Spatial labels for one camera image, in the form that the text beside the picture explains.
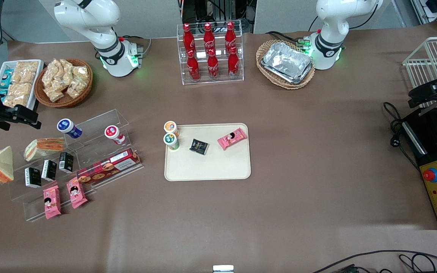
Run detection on aluminium foil tray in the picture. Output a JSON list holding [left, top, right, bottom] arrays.
[[261, 41, 313, 78], [262, 64, 314, 85]]

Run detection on cream plastic tray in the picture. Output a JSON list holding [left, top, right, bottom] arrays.
[[164, 122, 252, 182]]

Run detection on rice cracker bag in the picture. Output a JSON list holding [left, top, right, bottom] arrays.
[[13, 61, 39, 84], [3, 82, 32, 108]]

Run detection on white rectangular dish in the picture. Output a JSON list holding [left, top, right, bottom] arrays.
[[0, 59, 45, 111]]

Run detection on clear bag of biscuits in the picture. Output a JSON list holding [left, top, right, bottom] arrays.
[[53, 58, 75, 82], [42, 60, 61, 90], [44, 85, 66, 103], [66, 65, 90, 99]]

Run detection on blue lid yogurt cup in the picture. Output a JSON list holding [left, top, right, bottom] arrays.
[[57, 118, 83, 140]]

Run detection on round wicker basket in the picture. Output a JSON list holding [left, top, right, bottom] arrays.
[[34, 58, 94, 109]]

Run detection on black striped roll lower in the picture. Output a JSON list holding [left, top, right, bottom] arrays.
[[58, 152, 74, 174]]

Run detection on clear acrylic stepped stand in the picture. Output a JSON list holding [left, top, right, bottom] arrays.
[[8, 108, 143, 223]]

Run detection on pink snack packet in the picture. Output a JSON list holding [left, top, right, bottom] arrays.
[[217, 127, 248, 151], [66, 176, 88, 210], [43, 185, 62, 220]]

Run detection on black sealing machine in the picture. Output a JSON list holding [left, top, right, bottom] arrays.
[[402, 106, 437, 231]]

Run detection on red lid yogurt cup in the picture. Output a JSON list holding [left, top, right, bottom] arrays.
[[104, 125, 126, 145]]

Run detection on red cookie box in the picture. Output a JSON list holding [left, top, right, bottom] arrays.
[[76, 147, 142, 185]]

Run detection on brown table cover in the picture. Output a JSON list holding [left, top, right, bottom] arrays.
[[0, 22, 437, 273]]

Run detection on oval wicker basket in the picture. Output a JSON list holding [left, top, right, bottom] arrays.
[[256, 39, 316, 90]]

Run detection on orange lid yogurt cup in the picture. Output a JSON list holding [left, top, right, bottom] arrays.
[[164, 121, 179, 137]]

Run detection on green lid yogurt cup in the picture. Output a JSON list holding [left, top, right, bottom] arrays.
[[163, 132, 181, 152]]

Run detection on clear acrylic bottle rack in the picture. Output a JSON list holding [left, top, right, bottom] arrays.
[[176, 23, 245, 85]]

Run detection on black small snack packet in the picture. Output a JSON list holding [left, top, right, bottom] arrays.
[[189, 138, 209, 155]]

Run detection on red cola bottle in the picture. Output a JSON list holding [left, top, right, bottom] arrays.
[[227, 46, 240, 78], [186, 49, 201, 82], [225, 21, 237, 50], [203, 22, 216, 52], [182, 23, 196, 54], [207, 48, 220, 80]]

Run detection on black power cable with plug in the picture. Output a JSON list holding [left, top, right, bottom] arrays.
[[382, 101, 420, 171]]

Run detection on white wire rack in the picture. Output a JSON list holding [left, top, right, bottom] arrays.
[[402, 36, 437, 109]]

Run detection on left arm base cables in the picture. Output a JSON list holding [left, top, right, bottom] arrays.
[[266, 30, 320, 49]]

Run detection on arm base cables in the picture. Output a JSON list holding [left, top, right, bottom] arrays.
[[266, 30, 320, 49], [121, 35, 153, 58]]

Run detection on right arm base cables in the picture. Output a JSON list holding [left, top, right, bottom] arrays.
[[121, 35, 153, 58]]

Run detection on black cables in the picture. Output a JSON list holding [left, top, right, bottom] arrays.
[[311, 249, 437, 273]]

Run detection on black equipment with cables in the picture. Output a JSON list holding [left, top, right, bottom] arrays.
[[180, 0, 257, 33]]

